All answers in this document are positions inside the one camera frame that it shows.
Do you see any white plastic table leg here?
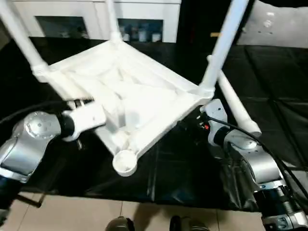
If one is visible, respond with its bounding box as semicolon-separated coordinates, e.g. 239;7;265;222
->
206;54;262;135
106;0;124;43
0;0;47;73
199;0;250;100

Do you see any white plastic table top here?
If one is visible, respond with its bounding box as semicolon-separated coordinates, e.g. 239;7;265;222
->
32;39;216;178

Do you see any dark right robot foot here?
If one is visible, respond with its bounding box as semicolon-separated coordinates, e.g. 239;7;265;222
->
169;215;210;231

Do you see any dark robot foot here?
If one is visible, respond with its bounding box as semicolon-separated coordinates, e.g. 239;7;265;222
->
169;215;210;231
105;216;134;231

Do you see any white curved plastic panel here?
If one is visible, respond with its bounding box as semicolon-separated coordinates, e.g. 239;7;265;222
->
237;0;308;48

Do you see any dark left robot foot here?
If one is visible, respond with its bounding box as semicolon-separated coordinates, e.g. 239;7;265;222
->
105;216;134;231

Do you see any white glass-door cabinet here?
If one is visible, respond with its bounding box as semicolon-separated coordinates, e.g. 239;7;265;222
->
0;0;183;44

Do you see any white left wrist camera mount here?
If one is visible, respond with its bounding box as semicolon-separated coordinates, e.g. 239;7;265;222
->
61;102;107;142

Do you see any black left wrist camera cable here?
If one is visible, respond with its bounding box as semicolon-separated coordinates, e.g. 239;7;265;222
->
0;97;95;124

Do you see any black metal support frame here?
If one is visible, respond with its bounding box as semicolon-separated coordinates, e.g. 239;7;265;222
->
16;193;46;208

